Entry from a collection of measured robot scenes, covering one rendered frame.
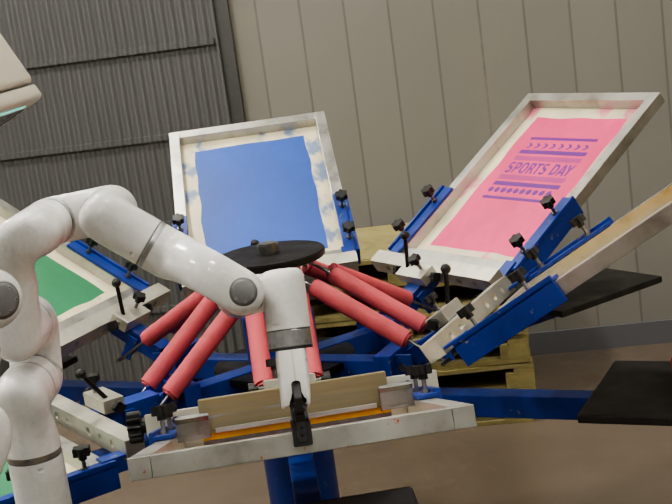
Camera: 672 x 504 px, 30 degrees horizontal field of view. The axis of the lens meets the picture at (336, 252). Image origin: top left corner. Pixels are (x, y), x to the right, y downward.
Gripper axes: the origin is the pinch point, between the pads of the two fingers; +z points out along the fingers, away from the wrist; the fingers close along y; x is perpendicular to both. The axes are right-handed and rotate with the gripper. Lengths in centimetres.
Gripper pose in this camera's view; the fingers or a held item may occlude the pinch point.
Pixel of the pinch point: (302, 438)
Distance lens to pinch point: 212.7
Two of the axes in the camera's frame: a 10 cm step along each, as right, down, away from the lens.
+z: 1.3, 9.9, -0.7
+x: 9.9, -1.2, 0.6
